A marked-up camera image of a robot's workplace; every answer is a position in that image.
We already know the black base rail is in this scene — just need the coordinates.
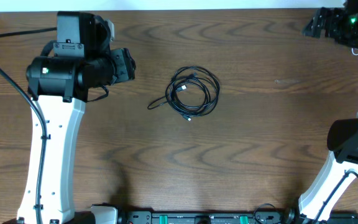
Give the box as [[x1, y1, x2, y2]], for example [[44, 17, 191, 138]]
[[73, 203, 358, 224]]

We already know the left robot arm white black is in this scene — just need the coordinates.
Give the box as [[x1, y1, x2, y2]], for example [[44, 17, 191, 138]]
[[14, 11, 136, 223]]

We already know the black usb cable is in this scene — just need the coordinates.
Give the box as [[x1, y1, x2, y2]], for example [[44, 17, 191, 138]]
[[147, 65, 221, 122]]

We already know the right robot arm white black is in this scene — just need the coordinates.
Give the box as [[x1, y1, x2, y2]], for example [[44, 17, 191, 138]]
[[282, 1, 358, 223]]

